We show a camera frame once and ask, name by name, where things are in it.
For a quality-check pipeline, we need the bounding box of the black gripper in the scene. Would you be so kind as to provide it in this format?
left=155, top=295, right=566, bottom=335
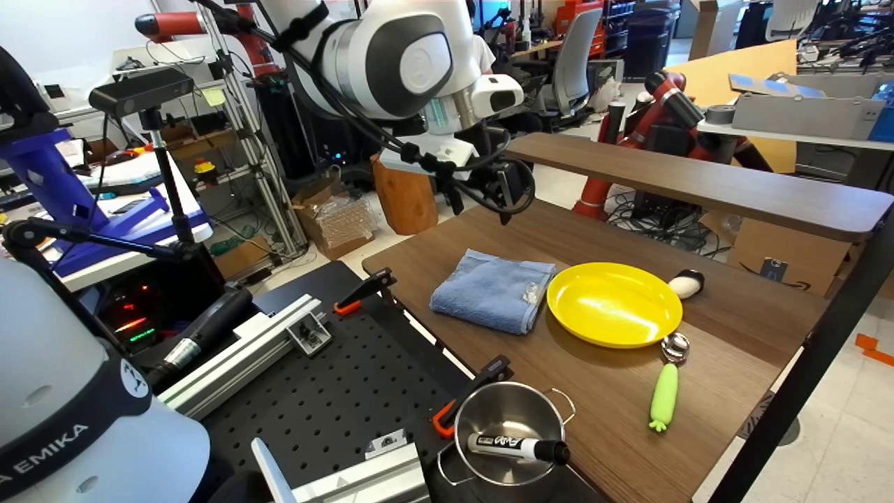
left=430, top=151, right=540, bottom=229

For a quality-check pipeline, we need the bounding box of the blue towel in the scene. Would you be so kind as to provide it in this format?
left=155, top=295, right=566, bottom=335
left=427, top=246, right=560, bottom=339

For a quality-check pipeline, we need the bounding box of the white Franka Emika robot base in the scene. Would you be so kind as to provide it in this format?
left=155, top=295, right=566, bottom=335
left=0, top=249, right=216, bottom=503

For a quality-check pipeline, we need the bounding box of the wooden stump block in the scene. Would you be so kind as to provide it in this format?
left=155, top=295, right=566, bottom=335
left=369, top=155, right=443, bottom=237

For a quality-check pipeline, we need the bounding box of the grey office chair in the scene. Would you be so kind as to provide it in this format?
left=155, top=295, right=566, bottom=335
left=525, top=6, right=609, bottom=128

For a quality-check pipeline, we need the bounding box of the yellow plastic bowl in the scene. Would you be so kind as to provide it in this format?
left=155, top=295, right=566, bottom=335
left=545, top=261, right=687, bottom=353

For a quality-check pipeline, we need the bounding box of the cardboard box with flaps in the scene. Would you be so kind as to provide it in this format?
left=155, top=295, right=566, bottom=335
left=292, top=179, right=378, bottom=264

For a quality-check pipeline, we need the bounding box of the orange and black clamp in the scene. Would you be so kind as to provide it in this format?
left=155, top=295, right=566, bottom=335
left=427, top=353, right=517, bottom=444
left=330, top=268, right=399, bottom=321

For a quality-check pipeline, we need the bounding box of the white and black egg toy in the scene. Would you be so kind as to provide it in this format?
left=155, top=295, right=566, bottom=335
left=665, top=268, right=707, bottom=305

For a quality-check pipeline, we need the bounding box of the large tan cardboard panel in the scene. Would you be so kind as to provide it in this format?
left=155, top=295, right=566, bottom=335
left=669, top=36, right=806, bottom=176

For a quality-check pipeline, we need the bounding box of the black perforated breadboard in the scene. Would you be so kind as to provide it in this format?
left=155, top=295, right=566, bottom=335
left=198, top=261, right=612, bottom=503

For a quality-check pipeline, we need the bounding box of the cardboard box under shelf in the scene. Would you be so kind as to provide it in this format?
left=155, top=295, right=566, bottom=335
left=726, top=215, right=860, bottom=302

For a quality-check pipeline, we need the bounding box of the black cylindrical tool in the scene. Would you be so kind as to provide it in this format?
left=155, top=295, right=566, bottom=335
left=147, top=286, right=258, bottom=386

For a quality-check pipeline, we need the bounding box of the blue and white machine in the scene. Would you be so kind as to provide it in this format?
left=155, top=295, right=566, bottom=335
left=0, top=42, right=216, bottom=295

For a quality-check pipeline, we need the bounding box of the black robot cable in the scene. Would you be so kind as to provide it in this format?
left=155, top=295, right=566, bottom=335
left=208, top=0, right=451, bottom=170

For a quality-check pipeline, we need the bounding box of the steel pot with handles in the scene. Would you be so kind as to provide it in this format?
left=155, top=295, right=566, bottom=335
left=434, top=379, right=581, bottom=493

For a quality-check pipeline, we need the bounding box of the green handled metal spoon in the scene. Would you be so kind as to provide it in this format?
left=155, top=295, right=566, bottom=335
left=647, top=330, right=694, bottom=436

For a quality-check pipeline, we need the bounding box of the metal wire shelf rack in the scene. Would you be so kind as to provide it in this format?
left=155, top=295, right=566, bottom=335
left=190, top=0, right=314, bottom=267

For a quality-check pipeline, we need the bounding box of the long aluminium rail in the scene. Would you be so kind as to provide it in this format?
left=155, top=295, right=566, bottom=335
left=155, top=291, right=335, bottom=425

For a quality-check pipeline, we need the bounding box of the short aluminium extrusion bracket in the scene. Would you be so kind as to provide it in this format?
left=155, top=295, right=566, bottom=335
left=247, top=425, right=434, bottom=503

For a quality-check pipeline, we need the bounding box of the red robot arm with hose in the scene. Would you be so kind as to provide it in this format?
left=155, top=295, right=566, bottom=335
left=131, top=0, right=288, bottom=85

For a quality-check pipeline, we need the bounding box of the black camera on stand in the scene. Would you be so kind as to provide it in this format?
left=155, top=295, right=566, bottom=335
left=86, top=66, right=229, bottom=310

